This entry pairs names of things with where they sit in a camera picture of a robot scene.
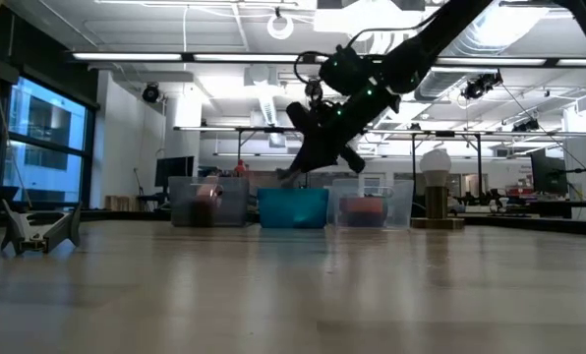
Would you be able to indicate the wooden crate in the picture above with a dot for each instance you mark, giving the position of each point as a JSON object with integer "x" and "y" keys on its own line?
{"x": 121, "y": 203}

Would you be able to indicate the black computer monitor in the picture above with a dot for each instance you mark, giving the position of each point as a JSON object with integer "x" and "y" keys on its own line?
{"x": 548, "y": 174}
{"x": 175, "y": 171}

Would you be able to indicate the large glass window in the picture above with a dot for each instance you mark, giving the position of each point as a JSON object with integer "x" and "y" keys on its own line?
{"x": 47, "y": 123}

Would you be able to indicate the teal plastic bin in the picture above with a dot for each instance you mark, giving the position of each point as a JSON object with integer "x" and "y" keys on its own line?
{"x": 293, "y": 209}

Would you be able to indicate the red bottle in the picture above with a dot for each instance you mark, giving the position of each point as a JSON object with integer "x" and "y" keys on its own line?
{"x": 241, "y": 168}

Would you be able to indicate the black workbench frame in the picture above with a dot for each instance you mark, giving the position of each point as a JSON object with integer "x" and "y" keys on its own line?
{"x": 479, "y": 157}
{"x": 273, "y": 130}

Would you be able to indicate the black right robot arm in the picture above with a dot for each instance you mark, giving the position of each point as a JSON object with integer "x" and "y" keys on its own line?
{"x": 430, "y": 34}

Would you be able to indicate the orange tape roll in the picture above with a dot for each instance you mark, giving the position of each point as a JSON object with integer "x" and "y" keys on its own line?
{"x": 364, "y": 204}

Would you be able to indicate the black ceiling camera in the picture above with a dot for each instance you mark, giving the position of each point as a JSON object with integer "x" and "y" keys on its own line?
{"x": 150, "y": 92}
{"x": 480, "y": 84}
{"x": 313, "y": 89}
{"x": 526, "y": 125}

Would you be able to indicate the clear plastic bin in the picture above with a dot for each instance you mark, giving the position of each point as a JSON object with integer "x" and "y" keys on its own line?
{"x": 401, "y": 196}

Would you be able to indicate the silver air duct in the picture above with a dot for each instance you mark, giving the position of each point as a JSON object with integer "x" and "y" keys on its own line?
{"x": 499, "y": 29}

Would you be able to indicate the ceiling light strip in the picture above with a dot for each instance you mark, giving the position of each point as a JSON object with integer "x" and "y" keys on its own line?
{"x": 244, "y": 57}
{"x": 489, "y": 61}
{"x": 126, "y": 56}
{"x": 578, "y": 62}

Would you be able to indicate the purple tape roll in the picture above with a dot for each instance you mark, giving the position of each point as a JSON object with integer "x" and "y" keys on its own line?
{"x": 364, "y": 219}

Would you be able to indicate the smoked grey plastic bin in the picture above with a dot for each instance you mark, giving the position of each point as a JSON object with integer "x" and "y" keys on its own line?
{"x": 185, "y": 206}

